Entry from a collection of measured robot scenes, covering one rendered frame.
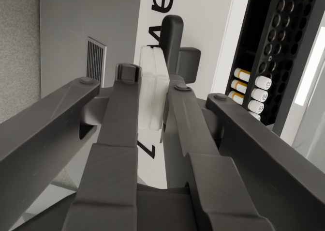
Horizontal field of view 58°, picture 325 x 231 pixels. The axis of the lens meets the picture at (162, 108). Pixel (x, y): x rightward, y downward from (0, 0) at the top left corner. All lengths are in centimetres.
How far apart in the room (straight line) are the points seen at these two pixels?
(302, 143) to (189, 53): 18
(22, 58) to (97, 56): 51
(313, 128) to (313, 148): 2
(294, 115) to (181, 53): 17
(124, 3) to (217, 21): 38
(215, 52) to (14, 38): 95
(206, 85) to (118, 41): 39
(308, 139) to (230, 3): 18
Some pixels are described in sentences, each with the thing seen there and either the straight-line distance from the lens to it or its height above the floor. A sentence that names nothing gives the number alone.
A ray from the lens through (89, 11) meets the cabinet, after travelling 72.
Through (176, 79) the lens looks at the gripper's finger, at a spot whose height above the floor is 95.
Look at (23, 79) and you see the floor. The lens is 117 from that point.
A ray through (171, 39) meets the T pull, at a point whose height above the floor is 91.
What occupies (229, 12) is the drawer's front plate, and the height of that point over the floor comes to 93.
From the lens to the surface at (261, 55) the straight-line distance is 32.
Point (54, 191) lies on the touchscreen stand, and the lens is 143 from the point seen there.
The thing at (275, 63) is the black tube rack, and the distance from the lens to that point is 35.
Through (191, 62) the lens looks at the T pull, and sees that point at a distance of 23.
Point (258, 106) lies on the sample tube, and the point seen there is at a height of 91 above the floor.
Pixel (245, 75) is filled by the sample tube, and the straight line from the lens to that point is 33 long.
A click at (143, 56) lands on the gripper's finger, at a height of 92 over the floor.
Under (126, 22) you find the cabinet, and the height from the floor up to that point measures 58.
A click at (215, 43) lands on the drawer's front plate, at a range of 22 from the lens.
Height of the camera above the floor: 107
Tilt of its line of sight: 43 degrees down
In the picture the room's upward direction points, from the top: 123 degrees clockwise
